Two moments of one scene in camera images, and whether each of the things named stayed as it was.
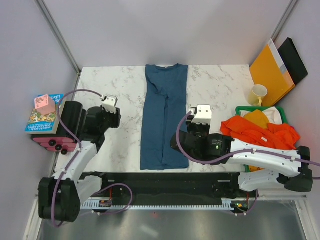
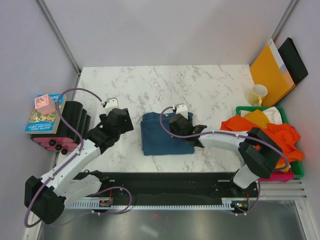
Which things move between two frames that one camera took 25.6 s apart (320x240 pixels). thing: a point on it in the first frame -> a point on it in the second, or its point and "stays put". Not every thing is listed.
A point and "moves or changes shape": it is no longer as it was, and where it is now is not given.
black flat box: x=293 y=60 stays put
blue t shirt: x=165 y=105 moves or changes shape
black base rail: x=165 y=188 stays put
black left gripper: x=116 y=118 -> x=127 y=126
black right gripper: x=206 y=126 -> x=172 y=131
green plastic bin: x=283 y=111 stays put
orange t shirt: x=276 y=135 stays put
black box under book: x=74 y=117 stays put
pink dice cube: x=44 y=105 stays put
